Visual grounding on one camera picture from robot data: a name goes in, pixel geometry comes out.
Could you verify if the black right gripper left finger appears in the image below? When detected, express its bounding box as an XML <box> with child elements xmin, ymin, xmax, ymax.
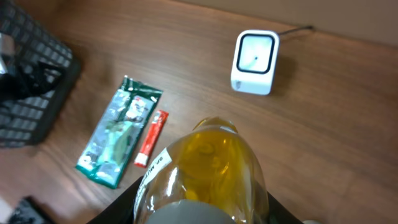
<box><xmin>87</xmin><ymin>176</ymin><xmax>143</xmax><ymax>224</ymax></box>

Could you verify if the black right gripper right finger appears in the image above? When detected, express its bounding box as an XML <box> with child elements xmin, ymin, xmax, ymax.
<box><xmin>267</xmin><ymin>192</ymin><xmax>303</xmax><ymax>224</ymax></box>

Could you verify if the yellow drink bottle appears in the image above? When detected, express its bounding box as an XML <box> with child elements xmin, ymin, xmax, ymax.
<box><xmin>133</xmin><ymin>117</ymin><xmax>269</xmax><ymax>223</ymax></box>

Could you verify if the teal candy wrapper packet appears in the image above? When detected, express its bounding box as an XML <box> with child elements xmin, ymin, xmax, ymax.
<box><xmin>101</xmin><ymin>121</ymin><xmax>133</xmax><ymax>166</ymax></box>

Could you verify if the red stick packet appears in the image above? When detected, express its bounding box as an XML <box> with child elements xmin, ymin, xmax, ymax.
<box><xmin>134</xmin><ymin>110</ymin><xmax>169</xmax><ymax>168</ymax></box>

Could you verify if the green glove packet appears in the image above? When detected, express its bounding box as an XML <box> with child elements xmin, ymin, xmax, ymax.
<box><xmin>75</xmin><ymin>76</ymin><xmax>163</xmax><ymax>189</ymax></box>

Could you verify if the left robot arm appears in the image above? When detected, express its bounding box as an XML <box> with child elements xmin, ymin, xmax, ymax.
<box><xmin>1</xmin><ymin>34</ymin><xmax>65</xmax><ymax>102</ymax></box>

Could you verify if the white barcode scanner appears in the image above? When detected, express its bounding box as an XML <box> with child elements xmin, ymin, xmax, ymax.
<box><xmin>231</xmin><ymin>29</ymin><xmax>280</xmax><ymax>95</ymax></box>

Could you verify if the grey plastic shopping basket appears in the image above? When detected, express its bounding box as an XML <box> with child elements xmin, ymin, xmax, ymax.
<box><xmin>1</xmin><ymin>1</ymin><xmax>81</xmax><ymax>149</ymax></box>

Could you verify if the black scanner cable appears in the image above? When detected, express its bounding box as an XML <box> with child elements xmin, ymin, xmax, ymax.
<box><xmin>277</xmin><ymin>25</ymin><xmax>315</xmax><ymax>37</ymax></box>

